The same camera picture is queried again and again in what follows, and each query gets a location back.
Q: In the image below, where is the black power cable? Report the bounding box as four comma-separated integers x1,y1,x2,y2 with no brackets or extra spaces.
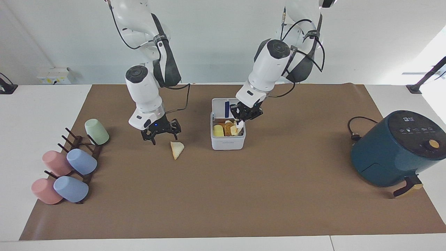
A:
347,116,379,142

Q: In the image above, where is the white plastic bin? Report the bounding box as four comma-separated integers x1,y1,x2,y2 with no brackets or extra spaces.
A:
210,98,247,151

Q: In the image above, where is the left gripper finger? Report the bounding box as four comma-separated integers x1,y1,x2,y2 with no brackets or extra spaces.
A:
230,104,245,123
245,109,264,122

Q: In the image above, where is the white and yellow food piece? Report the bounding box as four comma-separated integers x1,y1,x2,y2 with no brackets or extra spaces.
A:
230,120,245,136

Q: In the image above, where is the blue cup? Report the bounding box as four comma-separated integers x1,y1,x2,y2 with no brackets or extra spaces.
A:
66,149,98,175
53,176,89,203

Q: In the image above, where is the triangular bread slice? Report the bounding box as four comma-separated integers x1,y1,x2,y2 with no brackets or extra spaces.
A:
170,141,185,160

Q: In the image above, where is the white wall socket box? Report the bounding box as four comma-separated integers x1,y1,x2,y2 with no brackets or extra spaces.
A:
36,67,73,85

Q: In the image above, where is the teal air fryer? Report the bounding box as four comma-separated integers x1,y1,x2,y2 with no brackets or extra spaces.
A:
351,110,446,199

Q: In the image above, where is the pink cup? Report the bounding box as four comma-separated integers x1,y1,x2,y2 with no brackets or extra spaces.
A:
31,178,63,205
42,150,74,177

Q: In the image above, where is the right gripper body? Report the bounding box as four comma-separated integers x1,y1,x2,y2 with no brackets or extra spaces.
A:
141,116,172,136

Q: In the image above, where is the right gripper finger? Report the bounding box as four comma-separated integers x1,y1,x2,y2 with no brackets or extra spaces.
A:
141,130,156,146
167,119,182,136

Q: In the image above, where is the black stand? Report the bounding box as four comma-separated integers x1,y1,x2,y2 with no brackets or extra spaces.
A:
406,56,446,94
0,72,18,95

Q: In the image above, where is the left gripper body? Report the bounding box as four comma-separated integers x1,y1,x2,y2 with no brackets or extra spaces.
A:
238,96,264,118

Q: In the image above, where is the dark wooden cup rack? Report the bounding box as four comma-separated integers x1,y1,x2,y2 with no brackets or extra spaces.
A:
44,127,103,205

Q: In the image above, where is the green cup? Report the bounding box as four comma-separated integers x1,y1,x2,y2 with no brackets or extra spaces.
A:
85,119,110,146

